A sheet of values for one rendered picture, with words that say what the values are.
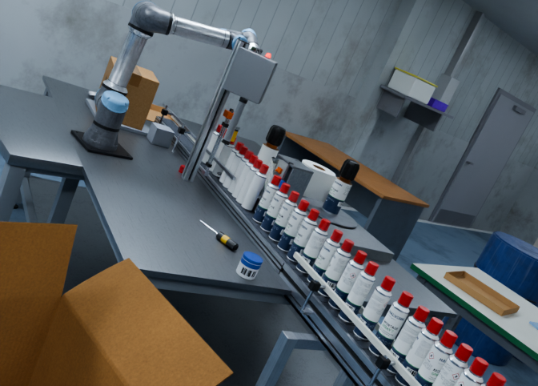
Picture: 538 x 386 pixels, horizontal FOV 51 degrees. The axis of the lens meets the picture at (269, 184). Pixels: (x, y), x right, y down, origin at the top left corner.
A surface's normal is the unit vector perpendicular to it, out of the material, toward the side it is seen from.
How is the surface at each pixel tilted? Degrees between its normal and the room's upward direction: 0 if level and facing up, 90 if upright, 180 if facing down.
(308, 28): 90
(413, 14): 90
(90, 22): 90
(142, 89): 90
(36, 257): 81
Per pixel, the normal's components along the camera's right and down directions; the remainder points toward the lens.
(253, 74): -0.11, 0.22
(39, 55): 0.58, 0.44
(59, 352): -0.66, -0.09
